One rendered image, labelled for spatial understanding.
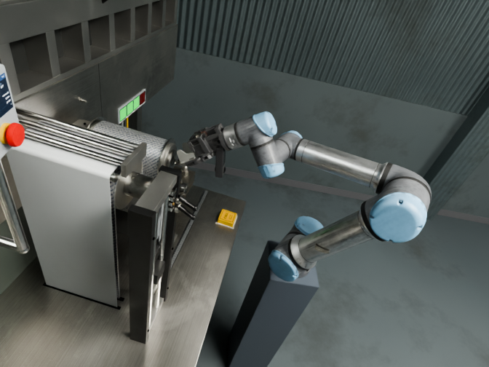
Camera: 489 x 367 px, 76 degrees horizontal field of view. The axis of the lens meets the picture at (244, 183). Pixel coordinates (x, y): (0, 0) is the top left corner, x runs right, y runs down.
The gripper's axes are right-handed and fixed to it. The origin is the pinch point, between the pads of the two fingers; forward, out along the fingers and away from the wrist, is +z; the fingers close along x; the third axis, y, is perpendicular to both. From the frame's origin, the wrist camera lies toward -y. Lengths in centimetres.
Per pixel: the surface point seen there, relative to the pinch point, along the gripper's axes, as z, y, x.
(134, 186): -5.8, 10.0, 29.4
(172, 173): -18.6, 10.4, 30.6
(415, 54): -103, -58, -189
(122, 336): 20, -27, 45
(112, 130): 12.8, 19.9, 3.6
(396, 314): -38, -194, -62
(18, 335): 41, -10, 53
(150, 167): 5.1, 5.2, 8.1
